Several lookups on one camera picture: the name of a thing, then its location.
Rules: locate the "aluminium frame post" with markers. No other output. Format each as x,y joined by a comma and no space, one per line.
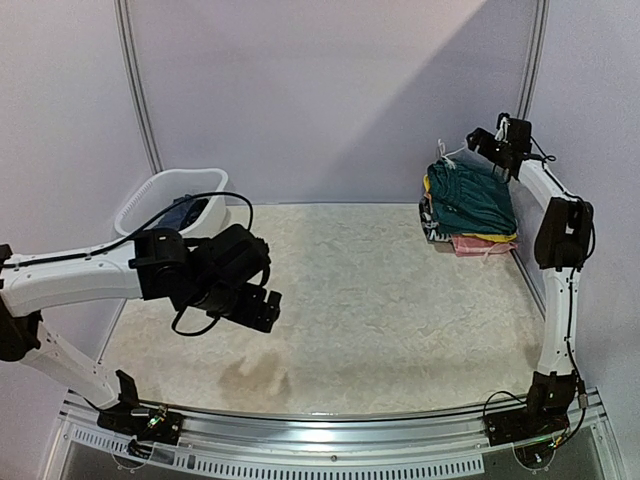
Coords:
132,70
533,58

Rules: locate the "yellow folded shorts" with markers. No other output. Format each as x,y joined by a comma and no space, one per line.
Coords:
492,237

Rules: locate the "pink folded garment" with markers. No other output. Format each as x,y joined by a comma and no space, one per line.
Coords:
469,246

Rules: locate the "black white patterned garment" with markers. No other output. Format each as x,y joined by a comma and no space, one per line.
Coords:
429,225

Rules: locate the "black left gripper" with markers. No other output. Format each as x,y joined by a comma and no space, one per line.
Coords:
270,313

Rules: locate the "right aluminium frame post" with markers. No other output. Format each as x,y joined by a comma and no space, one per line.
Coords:
533,58

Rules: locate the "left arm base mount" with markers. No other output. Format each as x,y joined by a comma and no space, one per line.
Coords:
145,426

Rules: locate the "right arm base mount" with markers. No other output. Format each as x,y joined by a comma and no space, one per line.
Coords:
548,418

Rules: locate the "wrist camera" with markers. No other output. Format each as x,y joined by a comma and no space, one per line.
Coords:
231,259
519,134

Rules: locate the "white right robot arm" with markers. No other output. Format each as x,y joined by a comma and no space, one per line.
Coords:
561,247

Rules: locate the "left aluminium frame post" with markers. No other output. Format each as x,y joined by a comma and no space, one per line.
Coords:
132,70

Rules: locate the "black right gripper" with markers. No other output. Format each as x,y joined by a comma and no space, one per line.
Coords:
482,141

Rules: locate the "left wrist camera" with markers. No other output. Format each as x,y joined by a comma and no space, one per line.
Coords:
231,259

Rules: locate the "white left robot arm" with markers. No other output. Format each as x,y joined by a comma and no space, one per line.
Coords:
149,265

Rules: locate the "navy blue garment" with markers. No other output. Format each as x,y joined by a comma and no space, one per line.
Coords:
186,211

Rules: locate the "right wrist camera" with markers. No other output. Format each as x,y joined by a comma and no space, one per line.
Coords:
519,134

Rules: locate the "white plastic laundry basket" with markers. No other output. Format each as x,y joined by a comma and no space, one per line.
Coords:
159,192

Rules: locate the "aluminium front rail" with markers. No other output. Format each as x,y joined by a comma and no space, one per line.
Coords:
444,444

